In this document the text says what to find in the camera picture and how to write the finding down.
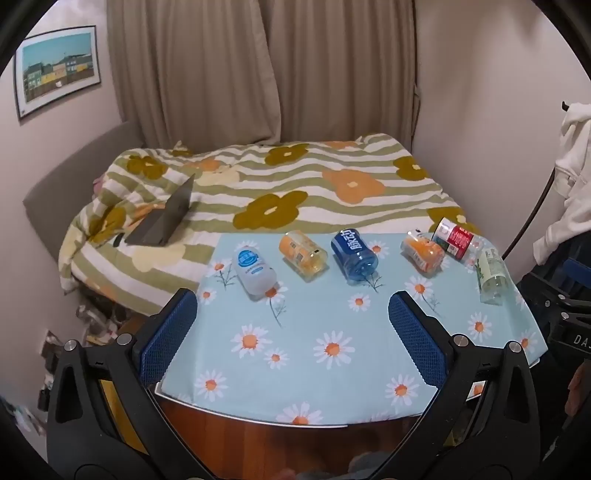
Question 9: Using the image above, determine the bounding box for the grey headboard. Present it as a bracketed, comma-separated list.
[23, 121, 145, 261]

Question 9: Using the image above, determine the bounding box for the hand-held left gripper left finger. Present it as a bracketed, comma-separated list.
[46, 289, 204, 480]

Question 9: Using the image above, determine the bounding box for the striped floral blanket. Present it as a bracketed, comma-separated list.
[59, 133, 482, 315]

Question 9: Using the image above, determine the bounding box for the framed wall poster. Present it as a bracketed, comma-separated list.
[14, 25, 102, 122]

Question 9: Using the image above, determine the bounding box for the white bottle blue label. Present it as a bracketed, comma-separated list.
[232, 247, 279, 301]

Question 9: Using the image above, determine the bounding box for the clear cup red label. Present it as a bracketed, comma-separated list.
[431, 217, 485, 269]

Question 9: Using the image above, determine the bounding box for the thin black curved pole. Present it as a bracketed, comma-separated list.
[501, 164, 557, 260]

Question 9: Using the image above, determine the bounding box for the clear cup green label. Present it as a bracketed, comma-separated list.
[475, 248, 509, 305]

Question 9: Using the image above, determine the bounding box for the blue plastic cup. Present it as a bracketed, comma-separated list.
[330, 228, 380, 283]

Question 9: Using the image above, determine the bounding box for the dark grey laptop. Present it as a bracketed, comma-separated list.
[124, 173, 197, 247]

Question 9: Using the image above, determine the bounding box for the small orange label cup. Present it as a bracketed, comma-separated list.
[400, 231, 446, 277]

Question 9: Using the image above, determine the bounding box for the large orange label cup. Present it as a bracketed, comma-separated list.
[278, 231, 329, 283]

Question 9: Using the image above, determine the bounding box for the daisy print blue tablecloth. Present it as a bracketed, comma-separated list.
[154, 231, 550, 426]

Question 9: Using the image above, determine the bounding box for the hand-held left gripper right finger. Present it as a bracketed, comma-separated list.
[383, 290, 546, 480]

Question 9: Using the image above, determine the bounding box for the beige curtain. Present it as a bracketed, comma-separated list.
[106, 0, 422, 153]

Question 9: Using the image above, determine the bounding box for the white garment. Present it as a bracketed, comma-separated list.
[533, 102, 591, 267]

